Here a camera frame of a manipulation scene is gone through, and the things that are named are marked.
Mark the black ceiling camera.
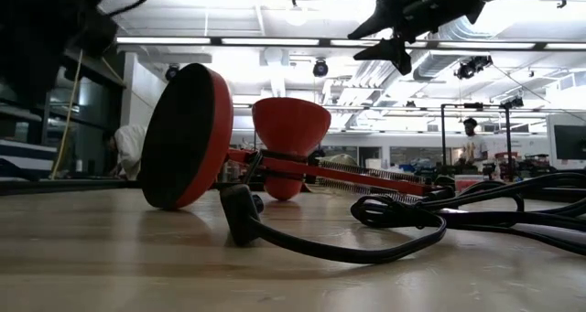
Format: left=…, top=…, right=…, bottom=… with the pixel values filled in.
left=312, top=58, right=330, bottom=79

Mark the white-framed monitor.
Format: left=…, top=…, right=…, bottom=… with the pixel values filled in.
left=547, top=113, right=586, bottom=170

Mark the dark storage shelf unit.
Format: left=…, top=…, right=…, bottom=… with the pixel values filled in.
left=0, top=50, right=125, bottom=181

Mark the yellow cable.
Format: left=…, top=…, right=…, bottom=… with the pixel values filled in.
left=49, top=48, right=125, bottom=180

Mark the black lamp power cord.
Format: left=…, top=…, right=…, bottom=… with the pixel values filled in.
left=218, top=170, right=586, bottom=265

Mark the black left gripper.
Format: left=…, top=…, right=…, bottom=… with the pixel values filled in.
left=0, top=0, right=118, bottom=107

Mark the long ceiling light strip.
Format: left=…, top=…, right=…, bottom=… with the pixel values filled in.
left=114, top=36, right=586, bottom=50

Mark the black metal stand frame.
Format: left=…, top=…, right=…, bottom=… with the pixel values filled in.
left=439, top=95, right=526, bottom=181

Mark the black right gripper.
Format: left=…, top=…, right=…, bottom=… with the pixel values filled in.
left=347, top=0, right=485, bottom=76

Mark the pink plastic container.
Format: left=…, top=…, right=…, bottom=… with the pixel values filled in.
left=454, top=174, right=486, bottom=194

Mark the red desk lamp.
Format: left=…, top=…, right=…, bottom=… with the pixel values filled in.
left=138, top=62, right=454, bottom=211

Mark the person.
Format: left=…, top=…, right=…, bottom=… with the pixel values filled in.
left=105, top=124, right=148, bottom=181
left=459, top=117, right=490, bottom=167

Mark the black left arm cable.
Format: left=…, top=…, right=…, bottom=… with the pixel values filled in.
left=107, top=0, right=155, bottom=18

